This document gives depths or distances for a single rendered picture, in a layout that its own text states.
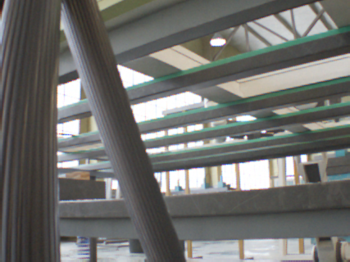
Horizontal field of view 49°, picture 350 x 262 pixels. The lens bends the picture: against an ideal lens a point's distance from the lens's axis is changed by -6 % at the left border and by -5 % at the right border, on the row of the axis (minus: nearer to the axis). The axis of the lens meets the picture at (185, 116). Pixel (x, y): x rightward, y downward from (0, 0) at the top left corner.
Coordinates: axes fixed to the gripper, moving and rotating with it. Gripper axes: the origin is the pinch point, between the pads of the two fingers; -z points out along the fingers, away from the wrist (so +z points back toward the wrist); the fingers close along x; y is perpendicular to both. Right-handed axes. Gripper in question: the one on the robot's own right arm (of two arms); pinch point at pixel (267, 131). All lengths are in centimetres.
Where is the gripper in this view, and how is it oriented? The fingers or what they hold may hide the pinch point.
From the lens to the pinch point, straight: 185.9
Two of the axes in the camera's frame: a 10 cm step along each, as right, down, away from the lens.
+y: 2.4, 5.9, 7.7
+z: -9.5, -0.3, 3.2
